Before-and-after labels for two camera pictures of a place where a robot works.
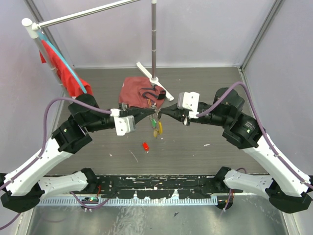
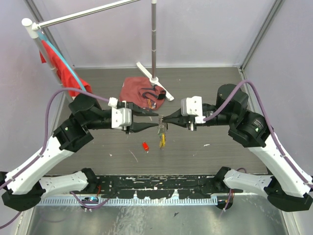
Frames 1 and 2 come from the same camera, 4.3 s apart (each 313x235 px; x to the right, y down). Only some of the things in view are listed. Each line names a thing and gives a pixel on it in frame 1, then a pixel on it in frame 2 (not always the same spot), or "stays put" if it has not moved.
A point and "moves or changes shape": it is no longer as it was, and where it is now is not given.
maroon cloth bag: [139, 92] stays put
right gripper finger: [174, 113] → [180, 120]
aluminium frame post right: [275, 10] stays put
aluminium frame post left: [47, 30] stays put
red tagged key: [145, 147] stays put
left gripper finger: [139, 117] → [138, 127]
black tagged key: [153, 106] → [162, 126]
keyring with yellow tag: [159, 127] moves or changes shape
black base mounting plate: [157, 186] stays put
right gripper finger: [172, 107] → [177, 113]
